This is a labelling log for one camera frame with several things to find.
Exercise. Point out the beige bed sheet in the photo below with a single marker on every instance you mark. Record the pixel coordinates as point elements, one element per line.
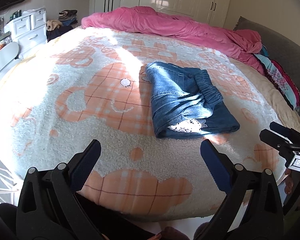
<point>285,114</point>

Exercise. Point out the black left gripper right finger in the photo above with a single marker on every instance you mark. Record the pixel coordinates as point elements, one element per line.
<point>263,218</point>

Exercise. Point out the pile of dark clothes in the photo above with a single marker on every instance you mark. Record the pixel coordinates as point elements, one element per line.
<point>66,21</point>

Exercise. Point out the orange white plush blanket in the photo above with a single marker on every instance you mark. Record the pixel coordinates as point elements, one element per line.
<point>91,84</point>

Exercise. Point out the blue denim pants lace hem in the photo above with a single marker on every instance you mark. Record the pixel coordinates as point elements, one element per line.
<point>185,104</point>

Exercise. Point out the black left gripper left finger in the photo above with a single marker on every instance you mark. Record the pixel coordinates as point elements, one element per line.
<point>48,207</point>

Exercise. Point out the white rounded desk top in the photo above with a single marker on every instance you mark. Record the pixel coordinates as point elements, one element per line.
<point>9,57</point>

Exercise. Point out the person right hand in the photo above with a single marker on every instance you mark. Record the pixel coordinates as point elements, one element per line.
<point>288,182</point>

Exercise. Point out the pink duvet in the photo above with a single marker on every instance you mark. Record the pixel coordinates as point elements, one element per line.
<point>241,45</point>

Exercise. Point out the floral blue pink pillow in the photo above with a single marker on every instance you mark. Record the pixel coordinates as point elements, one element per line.
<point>280,79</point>

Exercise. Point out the grey headboard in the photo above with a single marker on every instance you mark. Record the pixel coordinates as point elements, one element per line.
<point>281,49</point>

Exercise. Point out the white drawer cabinet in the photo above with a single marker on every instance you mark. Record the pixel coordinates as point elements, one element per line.
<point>29,31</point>

